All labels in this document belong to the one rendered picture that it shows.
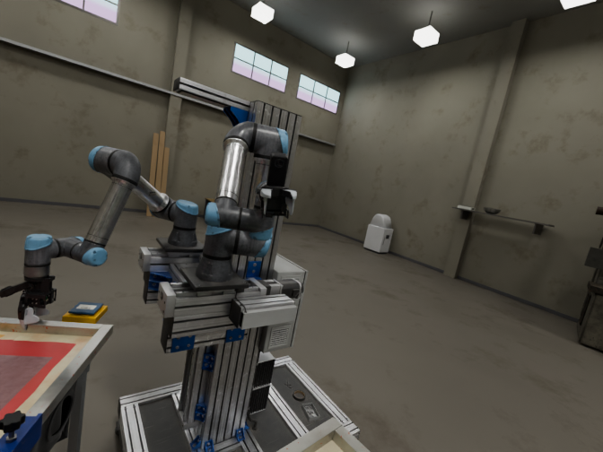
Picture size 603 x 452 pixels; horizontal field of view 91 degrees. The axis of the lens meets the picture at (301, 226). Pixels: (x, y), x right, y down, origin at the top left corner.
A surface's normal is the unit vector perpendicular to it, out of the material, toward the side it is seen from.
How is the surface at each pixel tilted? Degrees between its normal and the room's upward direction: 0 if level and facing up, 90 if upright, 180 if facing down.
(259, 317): 90
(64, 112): 90
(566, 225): 90
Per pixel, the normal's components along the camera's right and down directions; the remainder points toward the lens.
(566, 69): -0.79, -0.07
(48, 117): 0.58, 0.23
